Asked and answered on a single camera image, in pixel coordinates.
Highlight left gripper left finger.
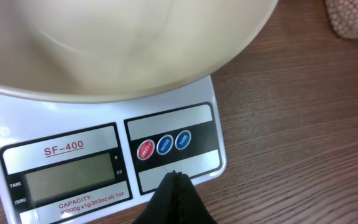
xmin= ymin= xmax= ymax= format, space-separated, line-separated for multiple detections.
xmin=132 ymin=171 xmax=177 ymax=224

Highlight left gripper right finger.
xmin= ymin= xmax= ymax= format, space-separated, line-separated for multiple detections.
xmin=175 ymin=172 xmax=217 ymax=224

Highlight white digital kitchen scale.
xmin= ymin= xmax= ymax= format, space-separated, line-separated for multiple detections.
xmin=0 ymin=77 xmax=227 ymax=223

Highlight white bowl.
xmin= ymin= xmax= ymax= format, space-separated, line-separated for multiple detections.
xmin=0 ymin=0 xmax=277 ymax=103

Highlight clear plastic container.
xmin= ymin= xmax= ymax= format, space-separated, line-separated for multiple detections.
xmin=323 ymin=0 xmax=358 ymax=40

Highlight soybeans in container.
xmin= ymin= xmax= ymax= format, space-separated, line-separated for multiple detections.
xmin=326 ymin=0 xmax=358 ymax=37

